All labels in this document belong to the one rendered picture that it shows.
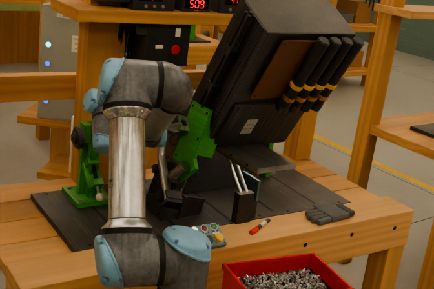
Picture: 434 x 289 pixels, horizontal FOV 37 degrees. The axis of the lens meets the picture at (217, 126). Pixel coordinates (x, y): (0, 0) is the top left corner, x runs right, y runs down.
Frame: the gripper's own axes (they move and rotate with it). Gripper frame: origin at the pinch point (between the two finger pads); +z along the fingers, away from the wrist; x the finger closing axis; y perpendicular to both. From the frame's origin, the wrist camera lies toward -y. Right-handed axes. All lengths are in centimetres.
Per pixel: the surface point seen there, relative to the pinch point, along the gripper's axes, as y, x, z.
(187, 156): -0.9, -10.7, 2.5
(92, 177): -25.4, -11.4, -19.1
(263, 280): 15, -56, 11
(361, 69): -259, 333, 533
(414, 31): -321, 543, 842
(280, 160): 17.8, -16.6, 26.0
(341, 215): 13, -30, 57
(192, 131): 3.5, -3.8, 2.4
